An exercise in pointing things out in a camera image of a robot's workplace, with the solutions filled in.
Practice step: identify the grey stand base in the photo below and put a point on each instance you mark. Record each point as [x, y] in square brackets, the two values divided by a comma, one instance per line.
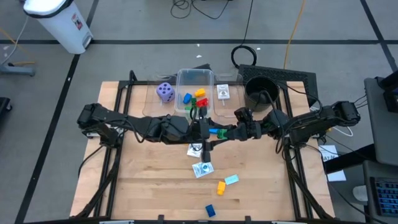
[18, 70]

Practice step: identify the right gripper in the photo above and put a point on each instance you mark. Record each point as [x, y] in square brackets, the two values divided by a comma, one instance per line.
[252, 130]

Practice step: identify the yellow single-stud toy block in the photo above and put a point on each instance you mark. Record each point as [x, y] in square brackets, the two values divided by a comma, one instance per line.
[221, 188]

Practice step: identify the black plastic bucket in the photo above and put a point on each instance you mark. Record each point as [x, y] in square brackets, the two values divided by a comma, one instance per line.
[267, 87]

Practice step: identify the white card box teal emblem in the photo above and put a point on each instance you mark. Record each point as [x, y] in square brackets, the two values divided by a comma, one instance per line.
[199, 171]

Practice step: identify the backlit computer keyboard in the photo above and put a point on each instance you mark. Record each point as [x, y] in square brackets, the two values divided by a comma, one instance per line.
[385, 196]

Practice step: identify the grey keyboard desk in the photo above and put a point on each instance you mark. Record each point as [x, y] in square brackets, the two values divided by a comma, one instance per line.
[382, 169]

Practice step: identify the small green square brick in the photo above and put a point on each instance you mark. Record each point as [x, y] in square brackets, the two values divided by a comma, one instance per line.
[222, 134]

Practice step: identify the white card box black emblem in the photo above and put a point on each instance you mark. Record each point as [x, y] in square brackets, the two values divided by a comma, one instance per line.
[191, 152]
[223, 92]

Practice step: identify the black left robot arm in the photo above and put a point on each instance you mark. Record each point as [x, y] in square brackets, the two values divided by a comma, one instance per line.
[140, 124]

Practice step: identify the white computer mouse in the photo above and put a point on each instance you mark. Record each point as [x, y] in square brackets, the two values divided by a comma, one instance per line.
[360, 193]

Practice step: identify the mint green flat brick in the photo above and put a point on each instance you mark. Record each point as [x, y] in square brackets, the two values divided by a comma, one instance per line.
[231, 179]

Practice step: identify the shallow clear plastic tray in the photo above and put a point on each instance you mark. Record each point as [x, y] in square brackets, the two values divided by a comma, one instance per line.
[233, 105]
[150, 105]

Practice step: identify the black floor object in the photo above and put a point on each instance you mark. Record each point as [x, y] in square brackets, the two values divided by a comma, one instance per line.
[3, 107]

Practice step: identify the black desk device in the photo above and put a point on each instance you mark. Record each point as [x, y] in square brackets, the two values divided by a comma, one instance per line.
[390, 93]

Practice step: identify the orange-yellow toy block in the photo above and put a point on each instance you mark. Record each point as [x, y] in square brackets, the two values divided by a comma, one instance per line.
[200, 92]

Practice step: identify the purple foam die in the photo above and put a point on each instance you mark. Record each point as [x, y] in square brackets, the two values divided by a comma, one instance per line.
[165, 97]

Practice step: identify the green two-stud toy brick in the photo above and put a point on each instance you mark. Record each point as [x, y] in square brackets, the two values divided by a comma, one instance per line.
[193, 101]

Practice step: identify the white paper sheet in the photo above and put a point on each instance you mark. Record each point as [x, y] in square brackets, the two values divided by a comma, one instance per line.
[329, 152]
[336, 176]

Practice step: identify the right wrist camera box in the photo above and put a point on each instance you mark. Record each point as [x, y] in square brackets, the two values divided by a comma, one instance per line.
[243, 114]

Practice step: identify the white trash bin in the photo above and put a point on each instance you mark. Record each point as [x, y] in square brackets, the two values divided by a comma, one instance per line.
[62, 25]

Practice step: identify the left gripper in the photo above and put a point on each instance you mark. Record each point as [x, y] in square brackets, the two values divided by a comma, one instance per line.
[203, 137]

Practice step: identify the blue two-stud toy brick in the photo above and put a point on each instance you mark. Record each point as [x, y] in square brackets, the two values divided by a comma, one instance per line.
[210, 211]

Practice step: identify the red two-stud toy brick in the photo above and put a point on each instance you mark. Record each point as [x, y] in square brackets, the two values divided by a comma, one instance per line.
[202, 102]

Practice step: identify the blue single-stud toy block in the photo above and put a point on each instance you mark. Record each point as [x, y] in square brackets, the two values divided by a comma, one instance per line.
[187, 98]

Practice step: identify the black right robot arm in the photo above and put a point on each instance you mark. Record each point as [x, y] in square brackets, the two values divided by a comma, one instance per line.
[311, 119]

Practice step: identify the black aluminium table frame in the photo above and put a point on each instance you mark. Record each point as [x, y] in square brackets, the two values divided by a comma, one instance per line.
[133, 82]

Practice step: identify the deep clear plastic bin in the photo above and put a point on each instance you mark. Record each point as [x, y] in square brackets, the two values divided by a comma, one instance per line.
[199, 77]

